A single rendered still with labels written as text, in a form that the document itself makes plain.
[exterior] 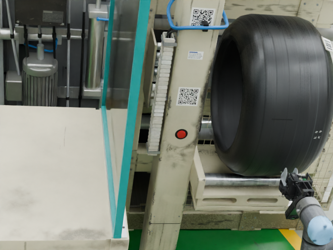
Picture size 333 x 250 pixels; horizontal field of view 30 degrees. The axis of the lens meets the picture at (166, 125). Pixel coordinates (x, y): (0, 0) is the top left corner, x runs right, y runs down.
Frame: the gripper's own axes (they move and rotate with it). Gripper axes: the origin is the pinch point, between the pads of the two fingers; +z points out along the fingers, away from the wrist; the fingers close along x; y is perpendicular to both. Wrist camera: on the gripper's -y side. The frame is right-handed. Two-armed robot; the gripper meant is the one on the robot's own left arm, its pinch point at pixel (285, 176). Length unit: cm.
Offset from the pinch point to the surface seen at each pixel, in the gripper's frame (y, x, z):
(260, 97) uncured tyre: 30.3, 14.8, -1.2
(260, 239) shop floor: -93, -32, 80
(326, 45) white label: 43.9, -9.3, 11.9
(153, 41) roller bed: 25, 41, 58
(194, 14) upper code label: 52, 37, 11
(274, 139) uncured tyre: 17.2, 8.8, -5.1
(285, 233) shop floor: -92, -47, 85
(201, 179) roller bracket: -6.6, 27.3, 7.5
